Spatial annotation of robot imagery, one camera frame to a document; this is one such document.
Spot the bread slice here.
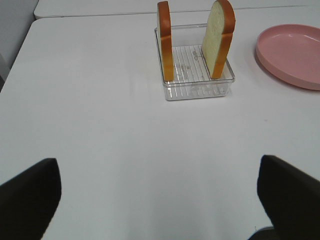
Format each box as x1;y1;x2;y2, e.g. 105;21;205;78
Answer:
157;1;174;82
201;0;236;79

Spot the clear bread container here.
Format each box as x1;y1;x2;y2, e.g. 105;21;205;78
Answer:
154;23;235;101

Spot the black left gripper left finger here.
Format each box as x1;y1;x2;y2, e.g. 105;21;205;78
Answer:
0;158;62;240

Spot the pink round plate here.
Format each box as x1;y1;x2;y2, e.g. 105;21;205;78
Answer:
255;24;320;91

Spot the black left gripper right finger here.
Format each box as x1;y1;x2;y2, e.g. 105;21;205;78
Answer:
257;155;320;240

